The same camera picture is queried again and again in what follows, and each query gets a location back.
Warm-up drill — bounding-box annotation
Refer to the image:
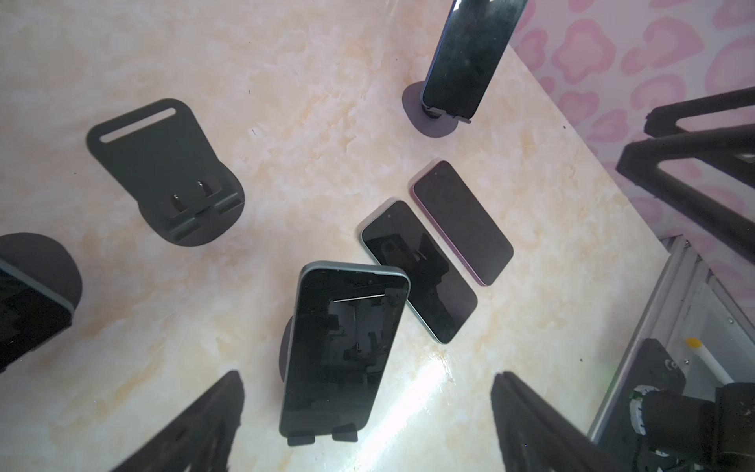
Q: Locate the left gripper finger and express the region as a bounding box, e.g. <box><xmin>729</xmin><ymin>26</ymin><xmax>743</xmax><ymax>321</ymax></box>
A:
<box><xmin>617</xmin><ymin>88</ymin><xmax>754</xmax><ymax>263</ymax></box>

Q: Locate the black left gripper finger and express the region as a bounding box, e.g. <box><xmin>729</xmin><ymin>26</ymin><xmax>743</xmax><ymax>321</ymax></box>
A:
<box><xmin>115</xmin><ymin>371</ymin><xmax>245</xmax><ymax>472</ymax></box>
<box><xmin>491</xmin><ymin>372</ymin><xmax>625</xmax><ymax>472</ymax></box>

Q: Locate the teal-edged phone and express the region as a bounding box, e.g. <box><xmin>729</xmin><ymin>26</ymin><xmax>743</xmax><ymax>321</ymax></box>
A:
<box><xmin>278</xmin><ymin>261</ymin><xmax>411</xmax><ymax>446</ymax></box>

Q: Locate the purple phone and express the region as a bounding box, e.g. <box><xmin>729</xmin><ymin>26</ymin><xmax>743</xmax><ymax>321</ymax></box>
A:
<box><xmin>410</xmin><ymin>160</ymin><xmax>514</xmax><ymax>286</ymax></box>

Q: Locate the silver-edged phone on round stand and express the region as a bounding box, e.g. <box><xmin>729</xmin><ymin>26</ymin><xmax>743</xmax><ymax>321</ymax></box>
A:
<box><xmin>359</xmin><ymin>200</ymin><xmax>478</xmax><ymax>344</ymax></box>

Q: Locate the silver phone on folding stand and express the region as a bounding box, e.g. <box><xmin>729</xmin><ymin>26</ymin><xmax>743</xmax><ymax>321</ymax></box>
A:
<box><xmin>1</xmin><ymin>260</ymin><xmax>75</xmax><ymax>372</ymax></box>

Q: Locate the black folding phone stand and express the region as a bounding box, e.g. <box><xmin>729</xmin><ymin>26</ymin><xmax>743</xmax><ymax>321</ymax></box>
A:
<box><xmin>1</xmin><ymin>233</ymin><xmax>83</xmax><ymax>310</ymax></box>

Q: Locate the small phone on round stand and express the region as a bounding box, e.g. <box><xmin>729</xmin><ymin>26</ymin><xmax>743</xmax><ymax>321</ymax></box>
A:
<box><xmin>421</xmin><ymin>0</ymin><xmax>527</xmax><ymax>122</ymax></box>

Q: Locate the black round phone stand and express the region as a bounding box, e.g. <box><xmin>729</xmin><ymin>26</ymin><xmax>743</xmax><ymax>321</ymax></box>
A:
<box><xmin>86</xmin><ymin>98</ymin><xmax>246</xmax><ymax>247</ymax></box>

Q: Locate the black round stand, far right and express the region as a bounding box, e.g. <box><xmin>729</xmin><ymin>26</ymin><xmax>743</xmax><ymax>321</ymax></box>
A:
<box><xmin>402</xmin><ymin>82</ymin><xmax>469</xmax><ymax>139</ymax></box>

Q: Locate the white marker pen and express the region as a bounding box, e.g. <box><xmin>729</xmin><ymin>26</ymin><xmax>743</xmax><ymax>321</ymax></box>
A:
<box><xmin>685</xmin><ymin>337</ymin><xmax>735</xmax><ymax>385</ymax></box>

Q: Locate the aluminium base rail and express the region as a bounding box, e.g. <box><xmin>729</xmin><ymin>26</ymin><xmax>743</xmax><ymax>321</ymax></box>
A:
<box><xmin>590</xmin><ymin>236</ymin><xmax>754</xmax><ymax>471</ymax></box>

